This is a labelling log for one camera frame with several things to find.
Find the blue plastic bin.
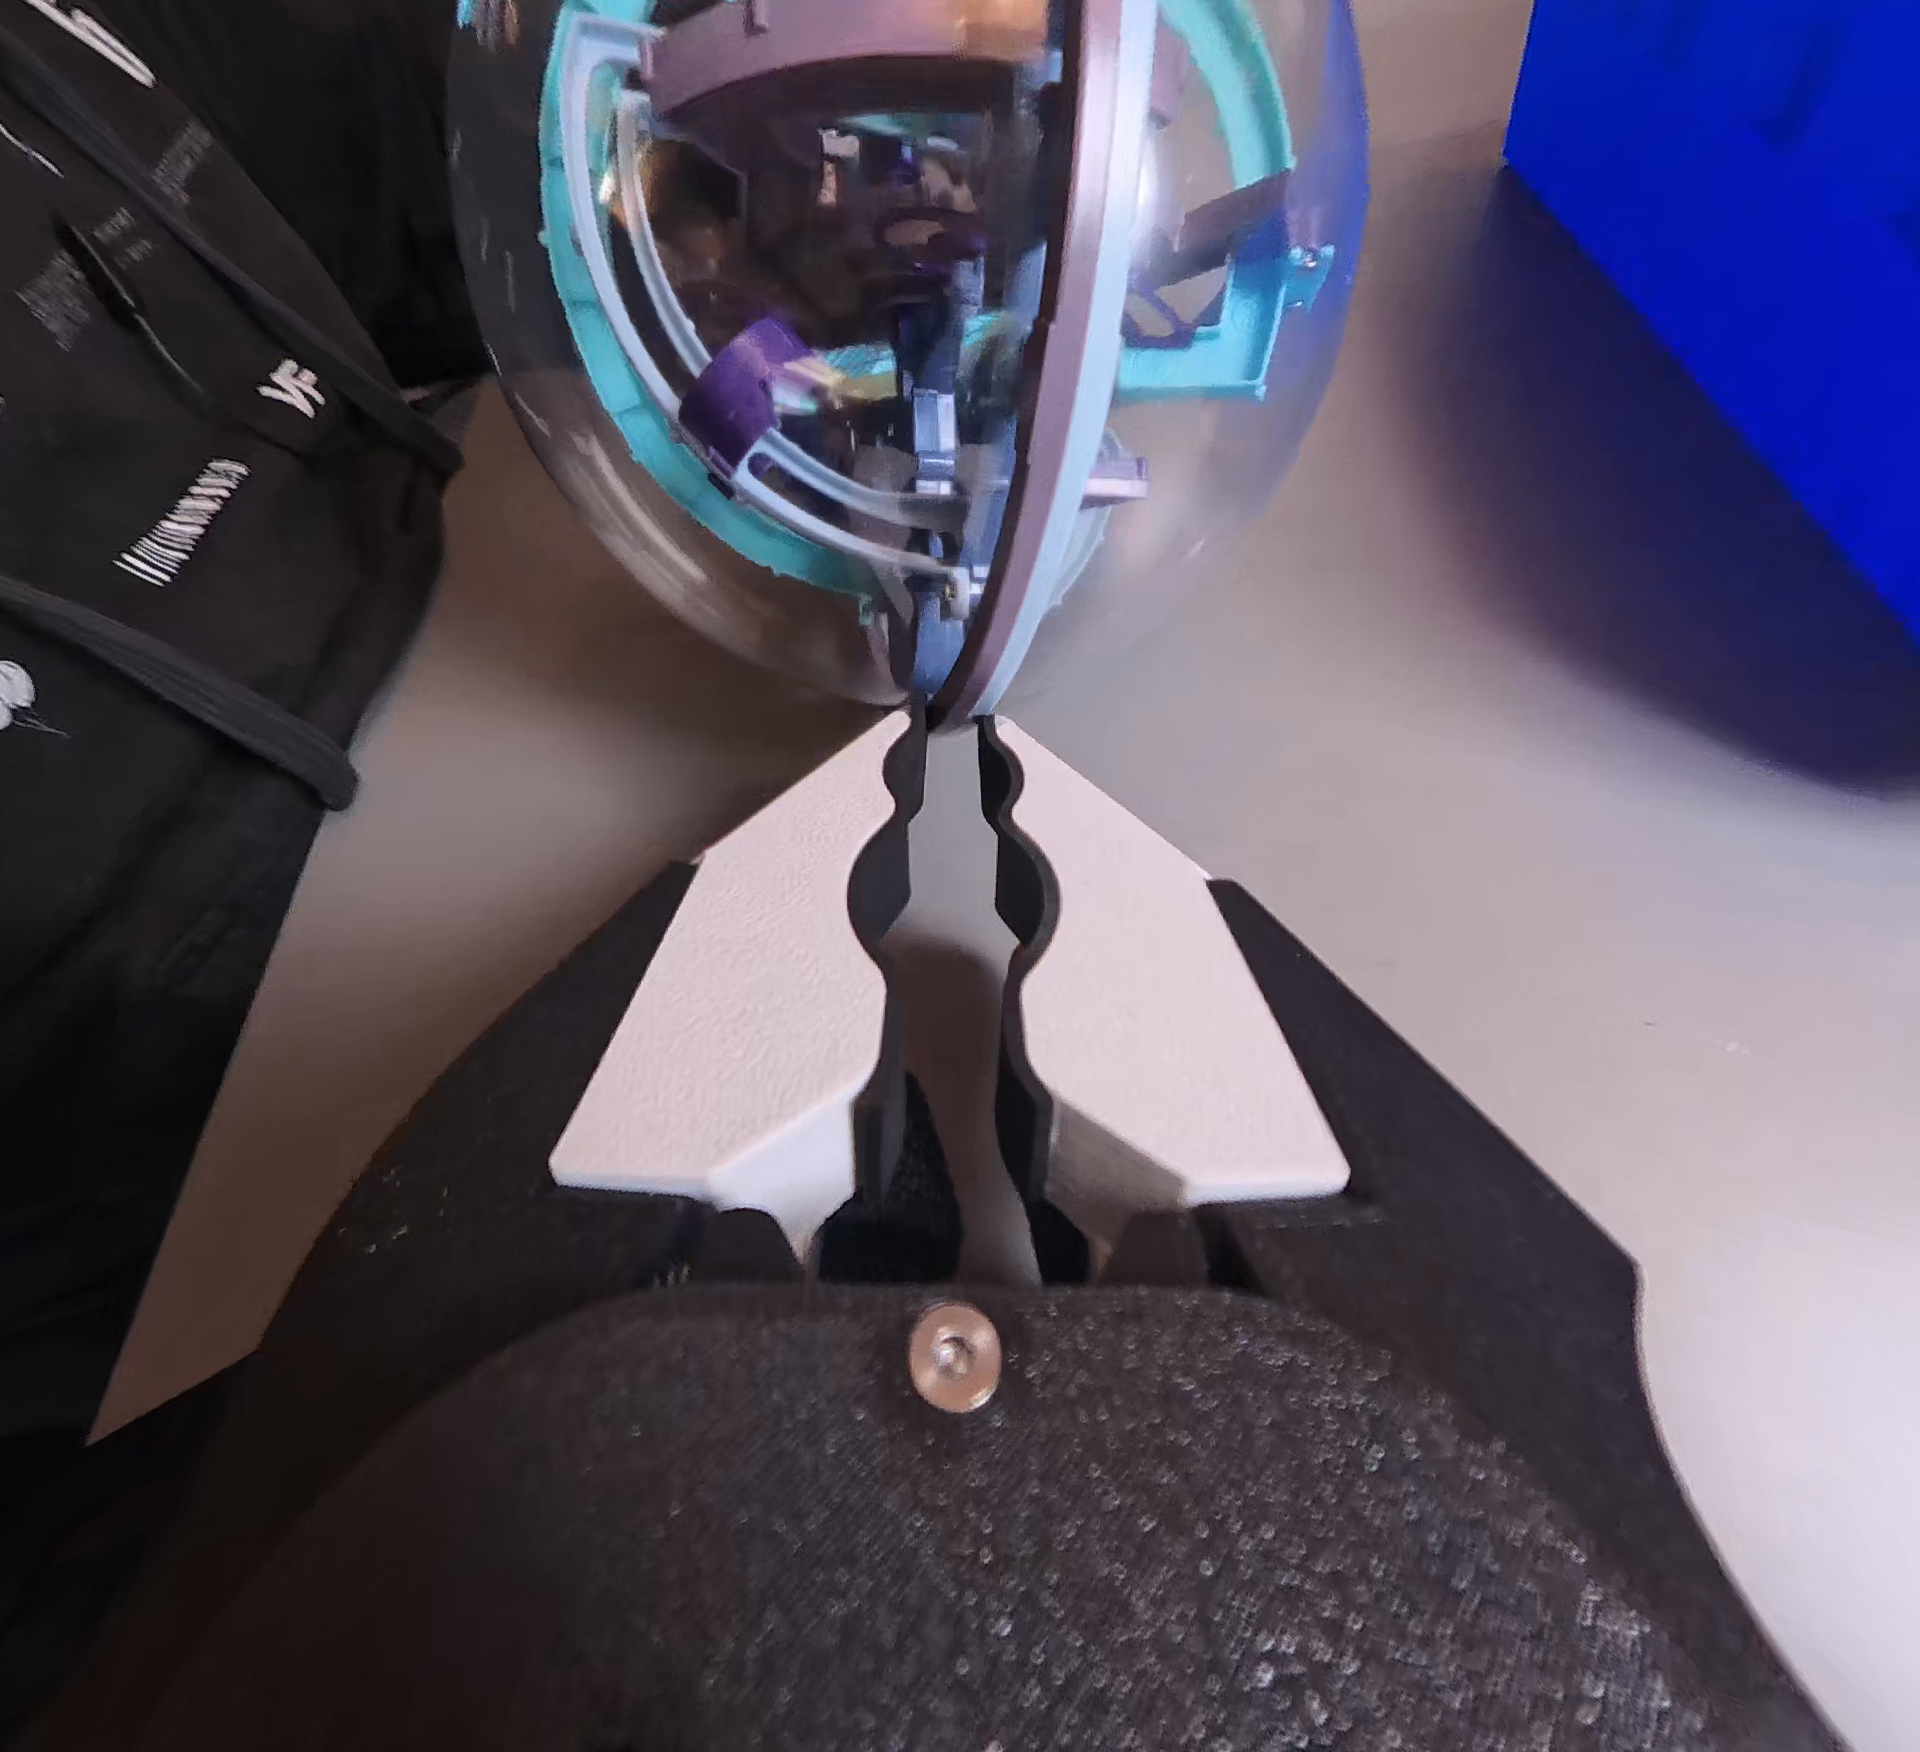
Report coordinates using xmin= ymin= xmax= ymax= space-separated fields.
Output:
xmin=1504 ymin=0 xmax=1920 ymax=648

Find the person's black printed hoodie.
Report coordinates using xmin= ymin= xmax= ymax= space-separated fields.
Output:
xmin=0 ymin=0 xmax=490 ymax=1435

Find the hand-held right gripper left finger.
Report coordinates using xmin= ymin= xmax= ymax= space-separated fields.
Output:
xmin=546 ymin=707 xmax=918 ymax=1267

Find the clear plastic maze ball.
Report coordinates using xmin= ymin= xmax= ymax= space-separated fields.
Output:
xmin=447 ymin=0 xmax=1373 ymax=735

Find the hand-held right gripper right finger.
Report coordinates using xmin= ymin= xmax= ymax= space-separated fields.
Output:
xmin=978 ymin=718 xmax=1348 ymax=1279

